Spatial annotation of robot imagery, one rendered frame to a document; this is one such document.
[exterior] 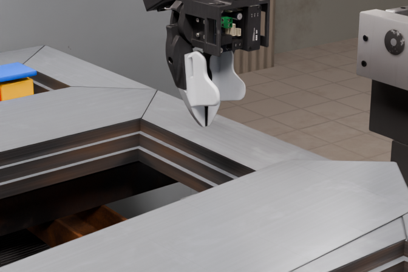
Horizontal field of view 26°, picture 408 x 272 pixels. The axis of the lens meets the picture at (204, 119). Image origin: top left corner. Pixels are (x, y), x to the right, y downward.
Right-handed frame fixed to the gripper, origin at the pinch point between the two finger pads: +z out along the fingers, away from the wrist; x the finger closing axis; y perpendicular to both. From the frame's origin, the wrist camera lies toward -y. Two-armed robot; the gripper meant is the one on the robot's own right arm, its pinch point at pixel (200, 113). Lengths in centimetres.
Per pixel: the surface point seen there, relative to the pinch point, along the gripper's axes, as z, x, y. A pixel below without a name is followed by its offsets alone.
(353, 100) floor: 89, 238, -184
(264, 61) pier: 85, 242, -248
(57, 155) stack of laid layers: 7.9, -9.1, -16.8
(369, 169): 5.8, 13.5, 13.7
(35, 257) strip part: 6.3, -26.1, 8.6
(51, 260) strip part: 6.3, -25.2, 10.0
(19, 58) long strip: 6, 6, -54
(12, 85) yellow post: 5.7, -2.8, -40.6
